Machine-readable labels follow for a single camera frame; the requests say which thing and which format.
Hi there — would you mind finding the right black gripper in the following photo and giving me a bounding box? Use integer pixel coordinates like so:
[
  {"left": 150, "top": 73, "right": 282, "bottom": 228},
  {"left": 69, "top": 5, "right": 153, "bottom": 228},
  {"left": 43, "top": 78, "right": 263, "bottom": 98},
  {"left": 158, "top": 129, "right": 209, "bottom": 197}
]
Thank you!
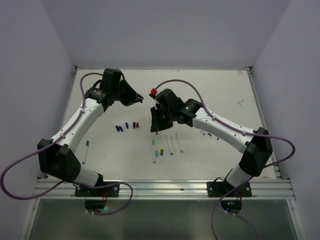
[{"left": 151, "top": 104, "right": 176, "bottom": 131}]

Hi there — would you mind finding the yellow marker pen body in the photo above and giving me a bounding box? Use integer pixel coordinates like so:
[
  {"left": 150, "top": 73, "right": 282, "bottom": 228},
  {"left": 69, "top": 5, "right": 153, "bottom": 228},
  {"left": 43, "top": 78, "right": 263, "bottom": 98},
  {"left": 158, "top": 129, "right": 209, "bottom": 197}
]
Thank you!
[{"left": 170, "top": 133, "right": 177, "bottom": 153}]

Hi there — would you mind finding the teal capped pen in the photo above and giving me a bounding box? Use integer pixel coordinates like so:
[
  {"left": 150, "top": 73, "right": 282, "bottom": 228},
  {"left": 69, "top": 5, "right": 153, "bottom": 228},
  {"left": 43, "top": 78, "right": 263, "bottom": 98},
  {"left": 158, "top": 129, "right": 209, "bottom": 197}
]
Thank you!
[{"left": 152, "top": 139, "right": 156, "bottom": 164}]

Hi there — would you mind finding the green marker pen body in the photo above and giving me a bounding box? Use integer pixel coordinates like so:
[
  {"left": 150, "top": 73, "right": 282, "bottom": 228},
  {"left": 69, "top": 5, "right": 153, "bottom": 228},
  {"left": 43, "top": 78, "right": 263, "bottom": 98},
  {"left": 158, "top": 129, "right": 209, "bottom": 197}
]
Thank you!
[{"left": 165, "top": 135, "right": 174, "bottom": 156}]

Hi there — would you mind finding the light blue capped pen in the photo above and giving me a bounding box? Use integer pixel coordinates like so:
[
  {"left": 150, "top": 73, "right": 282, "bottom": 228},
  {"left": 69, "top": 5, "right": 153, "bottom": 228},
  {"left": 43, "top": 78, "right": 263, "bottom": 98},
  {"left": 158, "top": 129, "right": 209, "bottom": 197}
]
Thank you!
[{"left": 175, "top": 132, "right": 184, "bottom": 153}]

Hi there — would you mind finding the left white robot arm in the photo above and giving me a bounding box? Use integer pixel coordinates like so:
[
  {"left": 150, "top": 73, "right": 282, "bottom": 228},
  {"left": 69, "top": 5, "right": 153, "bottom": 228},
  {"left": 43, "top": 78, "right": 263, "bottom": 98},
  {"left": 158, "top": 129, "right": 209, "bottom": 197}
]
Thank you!
[{"left": 37, "top": 68, "right": 144, "bottom": 197}]

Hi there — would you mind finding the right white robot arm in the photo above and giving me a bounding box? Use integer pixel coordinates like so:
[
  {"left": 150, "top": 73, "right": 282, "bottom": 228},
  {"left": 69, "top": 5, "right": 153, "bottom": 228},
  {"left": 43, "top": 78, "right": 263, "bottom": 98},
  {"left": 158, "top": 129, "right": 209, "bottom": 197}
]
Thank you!
[{"left": 149, "top": 88, "right": 273, "bottom": 197}]

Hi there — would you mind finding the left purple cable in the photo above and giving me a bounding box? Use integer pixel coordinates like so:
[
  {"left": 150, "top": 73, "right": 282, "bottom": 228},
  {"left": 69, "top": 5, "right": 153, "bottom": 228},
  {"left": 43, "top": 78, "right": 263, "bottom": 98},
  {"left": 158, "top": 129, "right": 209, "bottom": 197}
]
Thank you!
[{"left": 0, "top": 72, "right": 134, "bottom": 216}]

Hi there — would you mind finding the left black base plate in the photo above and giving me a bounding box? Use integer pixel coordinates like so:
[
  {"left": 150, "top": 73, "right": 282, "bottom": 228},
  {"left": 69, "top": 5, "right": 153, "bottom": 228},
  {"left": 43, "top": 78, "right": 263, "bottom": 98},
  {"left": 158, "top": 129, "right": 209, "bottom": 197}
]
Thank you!
[{"left": 74, "top": 181, "right": 120, "bottom": 198}]

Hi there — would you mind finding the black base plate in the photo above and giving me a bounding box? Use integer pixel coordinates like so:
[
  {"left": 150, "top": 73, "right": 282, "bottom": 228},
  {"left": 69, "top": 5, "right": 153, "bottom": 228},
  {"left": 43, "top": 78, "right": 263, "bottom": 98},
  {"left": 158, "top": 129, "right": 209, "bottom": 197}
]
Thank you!
[
  {"left": 74, "top": 181, "right": 120, "bottom": 198},
  {"left": 206, "top": 177, "right": 253, "bottom": 198}
]

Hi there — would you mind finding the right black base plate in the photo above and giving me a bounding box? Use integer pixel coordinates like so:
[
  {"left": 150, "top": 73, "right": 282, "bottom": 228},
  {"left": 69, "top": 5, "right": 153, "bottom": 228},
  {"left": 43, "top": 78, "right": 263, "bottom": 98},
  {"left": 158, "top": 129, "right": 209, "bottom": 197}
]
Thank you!
[{"left": 206, "top": 177, "right": 253, "bottom": 198}]

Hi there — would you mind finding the aluminium mounting rail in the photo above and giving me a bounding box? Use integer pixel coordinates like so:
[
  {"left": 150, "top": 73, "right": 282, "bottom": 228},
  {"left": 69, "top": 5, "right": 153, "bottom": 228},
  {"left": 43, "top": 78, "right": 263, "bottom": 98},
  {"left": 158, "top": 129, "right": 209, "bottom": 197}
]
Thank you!
[{"left": 33, "top": 178, "right": 295, "bottom": 200}]

